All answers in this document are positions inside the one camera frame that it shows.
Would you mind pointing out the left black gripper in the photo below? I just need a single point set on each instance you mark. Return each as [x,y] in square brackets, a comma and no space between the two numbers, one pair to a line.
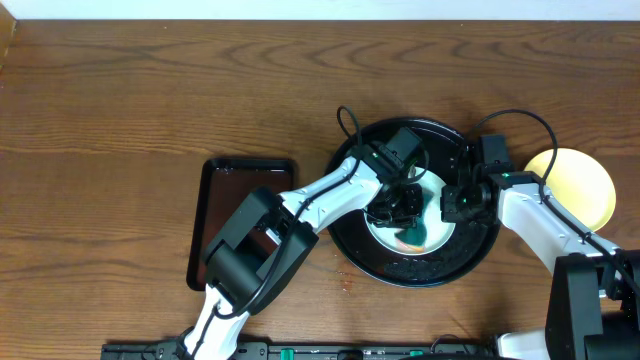
[395,206]

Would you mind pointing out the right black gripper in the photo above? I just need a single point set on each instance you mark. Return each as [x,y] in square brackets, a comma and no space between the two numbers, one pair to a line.
[449,209]

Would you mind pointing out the green yellow sponge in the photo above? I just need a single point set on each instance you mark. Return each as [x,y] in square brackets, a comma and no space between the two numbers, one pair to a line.
[415,236]

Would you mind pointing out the light blue plate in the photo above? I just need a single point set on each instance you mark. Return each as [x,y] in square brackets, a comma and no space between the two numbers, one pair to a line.
[438,231]

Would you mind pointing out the yellow plate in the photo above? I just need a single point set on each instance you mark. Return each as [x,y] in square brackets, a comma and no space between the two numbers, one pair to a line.
[583,187]

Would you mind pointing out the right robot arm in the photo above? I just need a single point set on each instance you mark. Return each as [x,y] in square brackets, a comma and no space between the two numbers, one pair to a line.
[593,310]

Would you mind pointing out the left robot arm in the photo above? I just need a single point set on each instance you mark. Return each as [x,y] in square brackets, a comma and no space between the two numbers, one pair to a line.
[256,253]

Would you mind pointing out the round black tray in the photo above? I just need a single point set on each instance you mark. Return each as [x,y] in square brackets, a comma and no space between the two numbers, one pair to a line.
[467,246]

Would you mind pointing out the rectangular dark brown tray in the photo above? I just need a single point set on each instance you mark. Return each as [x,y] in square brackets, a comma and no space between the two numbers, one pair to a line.
[225,182]

